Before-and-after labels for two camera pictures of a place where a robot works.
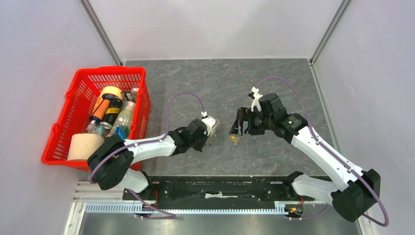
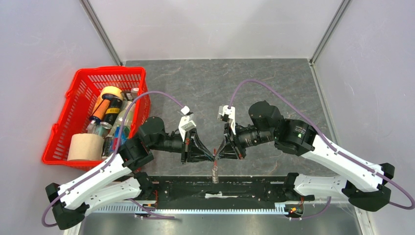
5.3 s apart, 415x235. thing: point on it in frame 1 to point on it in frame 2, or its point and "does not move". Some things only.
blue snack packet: [123, 131] does not move
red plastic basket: [74, 117] does not move
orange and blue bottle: [101, 111] does not move
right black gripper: [244, 114] to [240, 153]
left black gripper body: [199, 143] to [188, 144]
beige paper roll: [83, 145] does not move
